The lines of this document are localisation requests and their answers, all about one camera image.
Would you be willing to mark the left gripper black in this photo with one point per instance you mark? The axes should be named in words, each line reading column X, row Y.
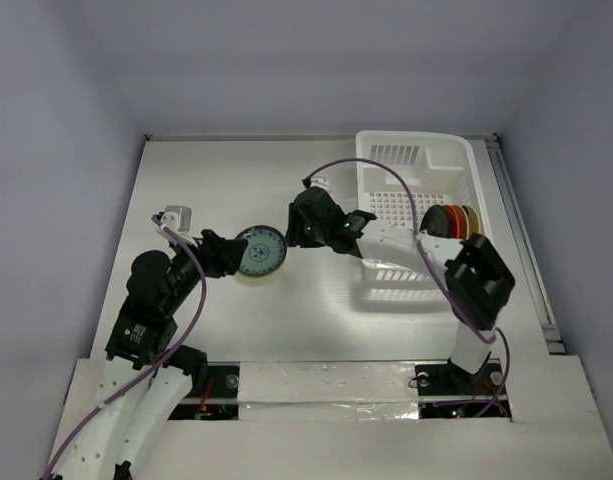
column 222, row 255

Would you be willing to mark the beige plate with characters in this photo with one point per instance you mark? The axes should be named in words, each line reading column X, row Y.
column 468, row 233

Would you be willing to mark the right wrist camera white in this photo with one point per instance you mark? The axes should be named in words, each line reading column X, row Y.
column 317, row 181

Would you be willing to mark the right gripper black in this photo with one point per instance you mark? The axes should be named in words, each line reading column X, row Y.
column 296, row 226

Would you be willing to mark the blue white patterned plate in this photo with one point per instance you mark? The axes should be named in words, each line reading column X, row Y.
column 265, row 253

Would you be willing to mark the metal rail right edge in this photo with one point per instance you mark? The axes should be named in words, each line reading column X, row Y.
column 553, row 339

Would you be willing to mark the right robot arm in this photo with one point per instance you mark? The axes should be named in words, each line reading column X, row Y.
column 470, row 273

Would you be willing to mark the white plastic dish rack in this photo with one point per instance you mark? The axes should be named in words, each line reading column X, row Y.
column 438, row 169

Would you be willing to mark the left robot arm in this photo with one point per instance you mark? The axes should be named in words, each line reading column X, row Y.
column 147, row 370

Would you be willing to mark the beige plate black brushmark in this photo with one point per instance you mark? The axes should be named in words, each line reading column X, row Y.
column 475, row 221

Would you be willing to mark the silver foil strip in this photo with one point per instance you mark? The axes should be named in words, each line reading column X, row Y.
column 326, row 391

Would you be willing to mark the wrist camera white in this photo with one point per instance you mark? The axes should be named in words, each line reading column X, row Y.
column 177, row 218
column 317, row 181

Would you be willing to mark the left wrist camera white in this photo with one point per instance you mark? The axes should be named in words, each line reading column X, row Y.
column 177, row 218

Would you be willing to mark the orange plate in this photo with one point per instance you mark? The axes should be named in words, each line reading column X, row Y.
column 457, row 221

